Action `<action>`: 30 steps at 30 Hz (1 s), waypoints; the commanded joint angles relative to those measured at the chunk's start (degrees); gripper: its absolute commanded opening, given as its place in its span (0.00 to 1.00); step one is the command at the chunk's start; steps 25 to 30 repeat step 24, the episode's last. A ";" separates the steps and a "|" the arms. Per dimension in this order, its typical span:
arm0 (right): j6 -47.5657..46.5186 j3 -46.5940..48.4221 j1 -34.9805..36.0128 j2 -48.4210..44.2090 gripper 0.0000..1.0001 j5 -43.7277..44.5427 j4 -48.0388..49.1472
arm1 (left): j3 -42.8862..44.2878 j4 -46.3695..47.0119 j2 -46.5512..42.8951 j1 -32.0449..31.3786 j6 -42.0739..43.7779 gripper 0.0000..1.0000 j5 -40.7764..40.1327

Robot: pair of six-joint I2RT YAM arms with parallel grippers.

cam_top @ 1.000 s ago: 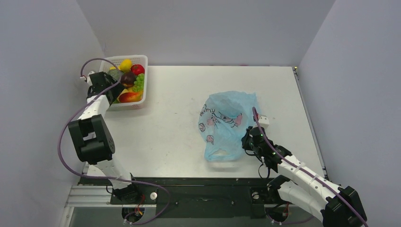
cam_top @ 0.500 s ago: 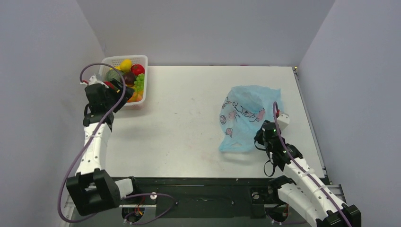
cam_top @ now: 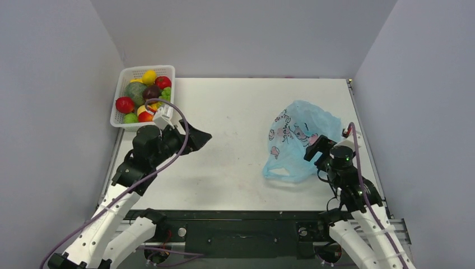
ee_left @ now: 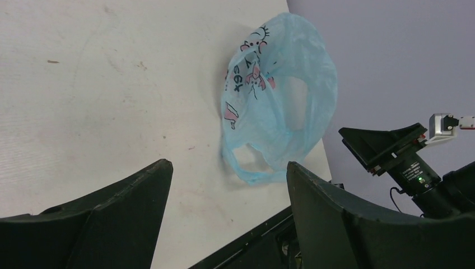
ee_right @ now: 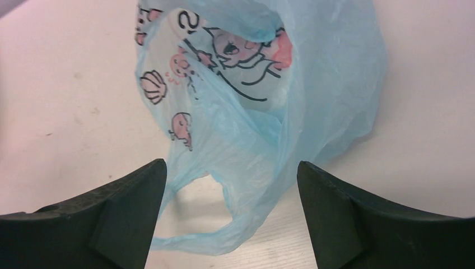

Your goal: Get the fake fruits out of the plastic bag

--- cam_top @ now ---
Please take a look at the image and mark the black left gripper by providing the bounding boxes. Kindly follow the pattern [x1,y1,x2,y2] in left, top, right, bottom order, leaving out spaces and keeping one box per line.
[151,119,211,167]

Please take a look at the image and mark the light blue printed plastic bag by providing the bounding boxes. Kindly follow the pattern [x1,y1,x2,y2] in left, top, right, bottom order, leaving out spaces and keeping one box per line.
[263,100,342,183]

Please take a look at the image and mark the dark purple fake fruit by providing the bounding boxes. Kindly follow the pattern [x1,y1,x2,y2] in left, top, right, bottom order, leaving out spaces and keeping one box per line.
[142,84,162,100]

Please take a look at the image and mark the bright yellow fake lemon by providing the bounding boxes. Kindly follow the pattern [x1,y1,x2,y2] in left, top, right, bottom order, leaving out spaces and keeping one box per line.
[141,70,157,86]

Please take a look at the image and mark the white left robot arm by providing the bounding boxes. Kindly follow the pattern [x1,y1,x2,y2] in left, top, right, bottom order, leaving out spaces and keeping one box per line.
[47,119,212,268]

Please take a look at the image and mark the green fake grapes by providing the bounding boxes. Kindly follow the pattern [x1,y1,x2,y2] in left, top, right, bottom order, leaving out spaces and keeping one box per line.
[159,87,171,102]

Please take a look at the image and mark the green fake lime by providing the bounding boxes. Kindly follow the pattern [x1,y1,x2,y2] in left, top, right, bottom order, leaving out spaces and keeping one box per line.
[123,113,139,124]

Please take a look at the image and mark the red fake apple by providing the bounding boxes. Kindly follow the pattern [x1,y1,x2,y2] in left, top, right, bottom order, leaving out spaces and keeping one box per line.
[115,96,135,114]

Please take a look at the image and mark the red fake tomato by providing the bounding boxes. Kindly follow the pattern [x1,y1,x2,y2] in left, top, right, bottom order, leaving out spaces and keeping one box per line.
[155,76,172,90]

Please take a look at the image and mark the green fake melon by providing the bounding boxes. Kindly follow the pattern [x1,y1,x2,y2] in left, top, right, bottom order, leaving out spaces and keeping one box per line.
[124,82,147,106]

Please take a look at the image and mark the white plastic basket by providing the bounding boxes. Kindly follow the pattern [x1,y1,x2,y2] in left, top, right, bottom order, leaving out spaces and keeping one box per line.
[110,65,176,132]

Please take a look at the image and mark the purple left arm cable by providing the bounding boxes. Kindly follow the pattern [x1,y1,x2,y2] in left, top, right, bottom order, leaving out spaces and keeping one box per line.
[39,98,190,269]

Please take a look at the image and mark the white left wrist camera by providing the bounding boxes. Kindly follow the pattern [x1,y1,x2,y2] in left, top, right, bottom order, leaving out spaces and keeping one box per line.
[152,104,174,130]

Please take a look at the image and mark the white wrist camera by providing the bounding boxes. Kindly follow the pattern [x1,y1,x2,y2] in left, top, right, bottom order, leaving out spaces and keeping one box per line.
[336,125,363,151]
[152,104,174,130]

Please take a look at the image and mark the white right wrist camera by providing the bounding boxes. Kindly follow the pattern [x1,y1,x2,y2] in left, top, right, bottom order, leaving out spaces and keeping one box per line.
[336,125,363,151]

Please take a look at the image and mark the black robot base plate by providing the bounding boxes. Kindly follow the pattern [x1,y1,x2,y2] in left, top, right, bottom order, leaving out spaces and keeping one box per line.
[122,207,392,260]

